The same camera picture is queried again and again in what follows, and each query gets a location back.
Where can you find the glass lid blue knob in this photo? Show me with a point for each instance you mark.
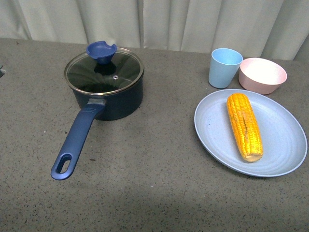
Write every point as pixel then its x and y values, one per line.
pixel 103 69

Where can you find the yellow corn cob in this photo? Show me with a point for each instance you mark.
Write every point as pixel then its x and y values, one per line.
pixel 245 127

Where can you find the dark blue saucepan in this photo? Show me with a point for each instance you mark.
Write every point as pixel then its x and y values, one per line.
pixel 106 108

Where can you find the light blue plastic cup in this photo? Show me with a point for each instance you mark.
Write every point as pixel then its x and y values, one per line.
pixel 223 66

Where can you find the pink plastic bowl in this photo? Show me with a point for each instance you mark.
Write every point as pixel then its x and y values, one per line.
pixel 261 75

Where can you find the light blue plate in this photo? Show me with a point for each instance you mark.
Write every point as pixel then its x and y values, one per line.
pixel 284 141

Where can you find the white curtain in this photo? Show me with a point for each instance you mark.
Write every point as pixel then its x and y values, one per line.
pixel 274 29

